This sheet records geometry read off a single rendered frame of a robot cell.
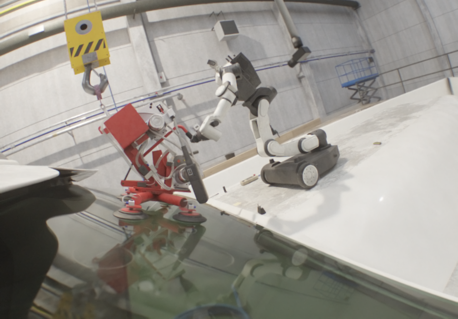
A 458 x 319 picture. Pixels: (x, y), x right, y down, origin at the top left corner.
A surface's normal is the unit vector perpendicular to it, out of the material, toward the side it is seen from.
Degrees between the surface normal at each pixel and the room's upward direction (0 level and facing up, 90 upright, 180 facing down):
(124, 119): 90
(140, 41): 90
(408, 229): 50
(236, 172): 90
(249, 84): 113
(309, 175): 90
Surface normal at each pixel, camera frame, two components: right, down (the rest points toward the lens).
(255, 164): 0.26, -0.01
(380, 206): -0.03, -0.80
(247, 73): 0.09, 0.29
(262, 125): 0.55, 0.32
